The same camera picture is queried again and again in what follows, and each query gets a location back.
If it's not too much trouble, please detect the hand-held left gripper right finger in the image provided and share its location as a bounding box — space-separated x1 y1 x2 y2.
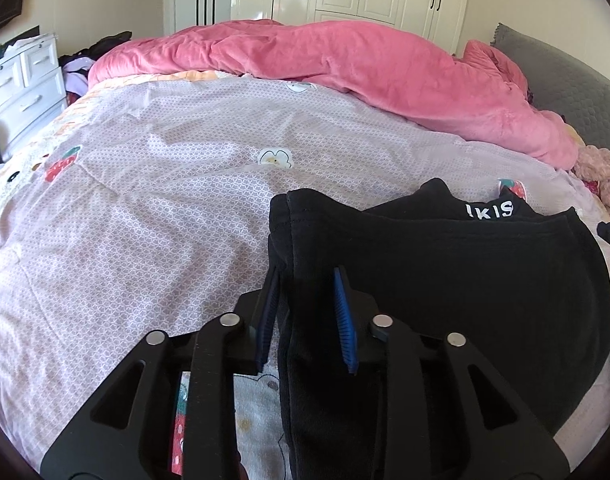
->
333 266 570 480

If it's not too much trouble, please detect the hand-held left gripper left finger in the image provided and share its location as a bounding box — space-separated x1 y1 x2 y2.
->
39 266 281 480

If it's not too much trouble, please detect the black garment with orange patches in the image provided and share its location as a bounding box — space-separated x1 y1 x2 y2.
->
267 177 610 480

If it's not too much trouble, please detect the pile of mixed clothes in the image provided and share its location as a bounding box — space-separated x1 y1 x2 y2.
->
60 31 133 106

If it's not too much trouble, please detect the pink fluffy cloth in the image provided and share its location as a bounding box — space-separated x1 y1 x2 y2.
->
572 145 610 213

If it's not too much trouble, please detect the light pink patterned bed sheet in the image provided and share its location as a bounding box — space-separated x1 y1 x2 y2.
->
0 70 610 480

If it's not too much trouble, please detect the grey padded headboard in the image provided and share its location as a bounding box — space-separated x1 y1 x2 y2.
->
490 22 610 158

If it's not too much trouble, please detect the pink fleece blanket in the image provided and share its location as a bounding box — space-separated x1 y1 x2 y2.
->
87 19 581 168

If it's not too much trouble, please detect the white chest of drawers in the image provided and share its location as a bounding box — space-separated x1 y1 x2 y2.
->
0 32 68 161

